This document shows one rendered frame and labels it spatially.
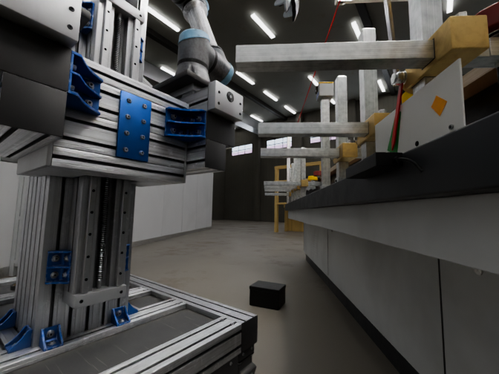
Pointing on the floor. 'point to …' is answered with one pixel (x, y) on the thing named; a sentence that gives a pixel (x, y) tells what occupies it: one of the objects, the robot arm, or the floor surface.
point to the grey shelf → (18, 225)
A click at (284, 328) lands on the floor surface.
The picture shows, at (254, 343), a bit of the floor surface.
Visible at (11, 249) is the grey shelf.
